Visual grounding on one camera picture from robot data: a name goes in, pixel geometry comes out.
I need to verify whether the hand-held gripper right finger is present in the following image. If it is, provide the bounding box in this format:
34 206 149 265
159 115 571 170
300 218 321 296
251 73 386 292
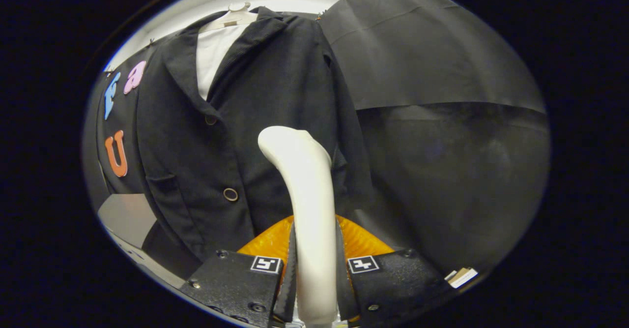
336 215 455 325

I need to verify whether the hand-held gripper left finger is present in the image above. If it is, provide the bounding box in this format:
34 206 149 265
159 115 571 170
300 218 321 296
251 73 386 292
179 216 298 328

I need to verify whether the white garment steamer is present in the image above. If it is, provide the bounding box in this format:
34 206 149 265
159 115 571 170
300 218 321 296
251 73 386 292
257 126 340 327

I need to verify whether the black jacket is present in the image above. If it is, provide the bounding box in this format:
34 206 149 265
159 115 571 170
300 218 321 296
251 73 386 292
137 6 375 263

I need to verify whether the brown and white cardboard box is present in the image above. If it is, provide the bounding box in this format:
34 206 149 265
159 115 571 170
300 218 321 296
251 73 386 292
445 268 479 289

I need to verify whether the black backdrop cloth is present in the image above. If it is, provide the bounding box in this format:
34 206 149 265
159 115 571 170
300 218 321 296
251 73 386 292
83 0 550 275

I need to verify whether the grey cabinet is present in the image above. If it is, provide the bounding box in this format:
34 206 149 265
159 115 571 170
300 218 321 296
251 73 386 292
97 194 198 289

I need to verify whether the white mannequin torso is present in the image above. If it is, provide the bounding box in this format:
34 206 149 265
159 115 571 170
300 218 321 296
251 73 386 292
197 2 259 100

